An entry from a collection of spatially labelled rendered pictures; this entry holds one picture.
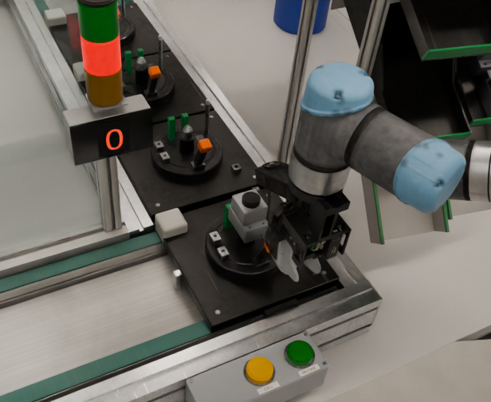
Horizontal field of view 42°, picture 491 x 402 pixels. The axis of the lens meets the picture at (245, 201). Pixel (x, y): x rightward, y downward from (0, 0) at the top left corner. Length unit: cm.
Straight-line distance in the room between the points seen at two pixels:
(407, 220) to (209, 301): 39
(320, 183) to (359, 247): 55
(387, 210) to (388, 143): 47
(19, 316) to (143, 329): 20
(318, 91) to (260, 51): 111
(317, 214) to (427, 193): 17
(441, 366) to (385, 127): 59
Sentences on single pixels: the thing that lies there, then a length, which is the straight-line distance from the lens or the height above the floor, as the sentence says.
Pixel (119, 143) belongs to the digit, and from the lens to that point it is 95.
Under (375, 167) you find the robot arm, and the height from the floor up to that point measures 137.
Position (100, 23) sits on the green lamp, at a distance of 84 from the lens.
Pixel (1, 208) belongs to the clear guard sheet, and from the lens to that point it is 105.
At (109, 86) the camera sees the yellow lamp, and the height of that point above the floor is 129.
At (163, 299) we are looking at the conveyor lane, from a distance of 110.
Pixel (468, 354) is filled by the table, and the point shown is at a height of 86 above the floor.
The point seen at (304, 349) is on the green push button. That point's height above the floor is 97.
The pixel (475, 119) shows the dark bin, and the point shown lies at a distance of 112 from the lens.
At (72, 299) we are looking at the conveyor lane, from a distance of 111.
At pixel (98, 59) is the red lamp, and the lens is 87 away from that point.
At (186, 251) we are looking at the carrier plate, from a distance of 110.
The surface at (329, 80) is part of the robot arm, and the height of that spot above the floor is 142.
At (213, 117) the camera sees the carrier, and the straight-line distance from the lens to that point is 137.
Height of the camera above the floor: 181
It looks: 45 degrees down
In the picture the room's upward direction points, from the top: 7 degrees clockwise
